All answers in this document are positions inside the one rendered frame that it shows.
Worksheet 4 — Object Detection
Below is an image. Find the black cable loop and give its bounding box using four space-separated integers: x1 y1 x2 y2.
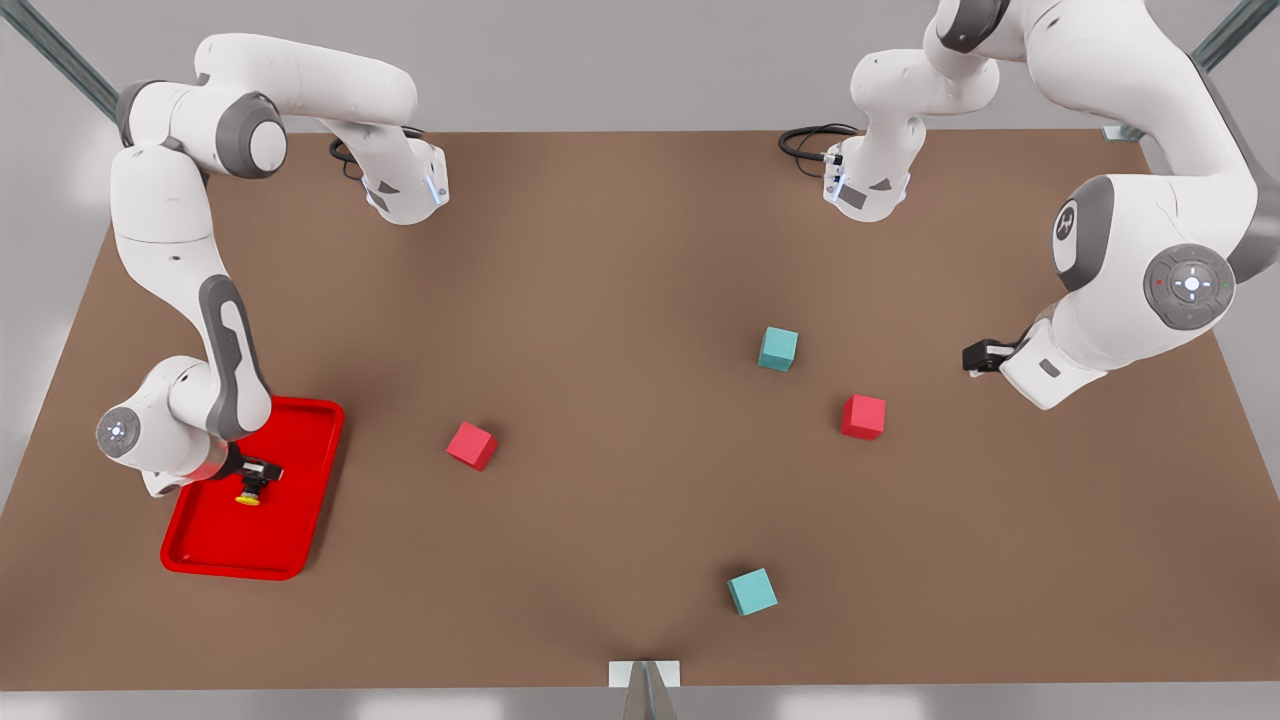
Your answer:
329 126 427 182
778 124 863 179

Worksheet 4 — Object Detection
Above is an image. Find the teal cube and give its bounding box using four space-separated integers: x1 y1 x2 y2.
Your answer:
727 568 779 617
757 327 800 373

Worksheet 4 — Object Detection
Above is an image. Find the silver frame post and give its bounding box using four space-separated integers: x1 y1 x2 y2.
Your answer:
1102 0 1280 142
609 659 681 720
0 0 123 123

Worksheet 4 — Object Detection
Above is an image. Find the red plastic tray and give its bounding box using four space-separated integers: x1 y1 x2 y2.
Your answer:
160 396 346 581

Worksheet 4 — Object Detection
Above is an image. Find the red cube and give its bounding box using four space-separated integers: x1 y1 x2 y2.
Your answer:
841 394 888 441
446 421 499 472

